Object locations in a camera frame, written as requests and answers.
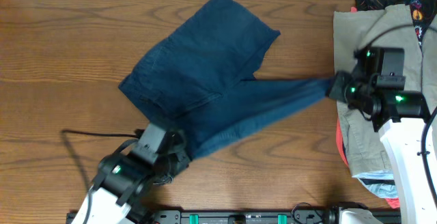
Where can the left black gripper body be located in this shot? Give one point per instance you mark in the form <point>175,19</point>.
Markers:
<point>175,156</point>

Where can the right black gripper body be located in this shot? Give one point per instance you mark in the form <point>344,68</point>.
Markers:
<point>340,87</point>

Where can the navy blue shorts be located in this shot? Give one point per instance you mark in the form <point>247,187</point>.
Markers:
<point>201,79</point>

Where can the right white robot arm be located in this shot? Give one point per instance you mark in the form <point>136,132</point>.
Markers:
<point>403,121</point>

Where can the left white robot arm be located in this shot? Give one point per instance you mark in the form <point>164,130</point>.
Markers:
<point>114,194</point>

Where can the red garment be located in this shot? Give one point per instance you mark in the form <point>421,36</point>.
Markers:
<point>339,143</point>

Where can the khaki beige shorts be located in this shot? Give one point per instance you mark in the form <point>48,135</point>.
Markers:
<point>389,28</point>

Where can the light blue patterned garment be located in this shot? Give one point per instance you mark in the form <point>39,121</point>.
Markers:
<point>380,183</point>

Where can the black patterned garment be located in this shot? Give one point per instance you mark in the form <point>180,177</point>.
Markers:
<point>422,12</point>

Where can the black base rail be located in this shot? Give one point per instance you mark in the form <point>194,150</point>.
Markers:
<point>302,214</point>

